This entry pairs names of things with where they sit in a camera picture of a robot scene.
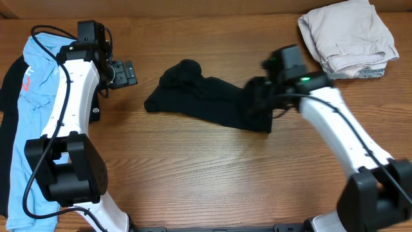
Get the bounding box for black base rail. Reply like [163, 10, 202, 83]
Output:
[134, 224, 310, 232]

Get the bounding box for black garment with logo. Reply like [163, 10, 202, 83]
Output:
[0, 56, 101, 217]

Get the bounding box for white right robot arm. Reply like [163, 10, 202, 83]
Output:
[247, 44, 411, 232]

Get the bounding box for black t-shirt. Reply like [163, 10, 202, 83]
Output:
[144, 59, 273, 133]

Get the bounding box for folded denim jeans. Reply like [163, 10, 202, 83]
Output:
[327, 68, 385, 80]

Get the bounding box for light blue t-shirt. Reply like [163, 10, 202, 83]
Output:
[6, 37, 59, 231]

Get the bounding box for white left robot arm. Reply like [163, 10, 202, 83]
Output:
[23, 20, 137, 231]

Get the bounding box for folded beige trousers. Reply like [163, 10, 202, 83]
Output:
[298, 0, 399, 74]

